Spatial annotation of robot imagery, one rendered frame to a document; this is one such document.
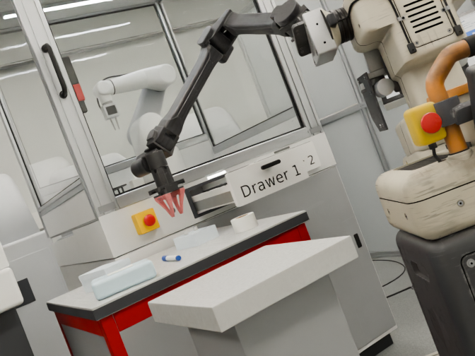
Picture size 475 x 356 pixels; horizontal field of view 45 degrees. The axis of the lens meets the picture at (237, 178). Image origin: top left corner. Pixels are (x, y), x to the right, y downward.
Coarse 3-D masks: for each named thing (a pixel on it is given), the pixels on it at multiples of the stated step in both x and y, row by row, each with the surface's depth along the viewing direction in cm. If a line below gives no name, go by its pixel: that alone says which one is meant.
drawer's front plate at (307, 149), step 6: (306, 144) 230; (312, 144) 232; (300, 150) 228; (306, 150) 230; (312, 150) 231; (306, 156) 229; (312, 156) 231; (306, 162) 229; (312, 162) 230; (318, 162) 231; (306, 168) 228; (312, 168) 230
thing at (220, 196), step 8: (208, 192) 193; (216, 192) 188; (224, 192) 183; (192, 200) 205; (200, 200) 200; (208, 200) 194; (216, 200) 189; (224, 200) 184; (232, 200) 180; (200, 208) 201; (208, 208) 197
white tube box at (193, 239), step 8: (192, 232) 173; (200, 232) 167; (208, 232) 169; (216, 232) 171; (176, 240) 174; (184, 240) 170; (192, 240) 167; (200, 240) 167; (208, 240) 168; (176, 248) 176; (184, 248) 172
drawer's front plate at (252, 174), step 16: (272, 160) 183; (288, 160) 186; (240, 176) 176; (256, 176) 179; (272, 176) 182; (288, 176) 185; (304, 176) 188; (240, 192) 175; (256, 192) 178; (272, 192) 181
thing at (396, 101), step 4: (472, 8) 233; (464, 12) 234; (468, 12) 233; (460, 16) 233; (396, 96) 229; (400, 96) 228; (384, 100) 230; (388, 100) 229; (392, 100) 228; (396, 100) 228; (400, 100) 228; (404, 100) 229; (384, 104) 230; (388, 104) 230; (392, 104) 230; (396, 104) 230; (400, 104) 230; (388, 108) 232; (392, 108) 232
